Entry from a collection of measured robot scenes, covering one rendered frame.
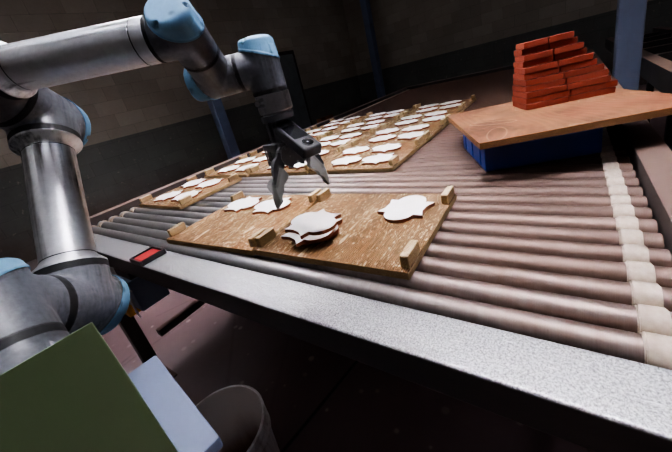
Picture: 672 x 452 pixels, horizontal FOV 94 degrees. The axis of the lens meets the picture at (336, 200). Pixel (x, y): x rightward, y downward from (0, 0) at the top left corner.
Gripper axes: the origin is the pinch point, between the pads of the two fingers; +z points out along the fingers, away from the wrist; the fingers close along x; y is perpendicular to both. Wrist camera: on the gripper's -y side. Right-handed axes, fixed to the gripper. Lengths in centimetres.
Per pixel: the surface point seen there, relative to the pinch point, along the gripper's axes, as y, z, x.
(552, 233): -42, 12, -26
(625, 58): -19, 1, -187
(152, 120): 552, -34, -60
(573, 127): -36, 0, -56
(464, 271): -34.8, 12.5, -7.4
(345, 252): -13.0, 10.3, 1.8
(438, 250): -27.3, 12.3, -10.6
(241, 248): 14.1, 10.2, 14.9
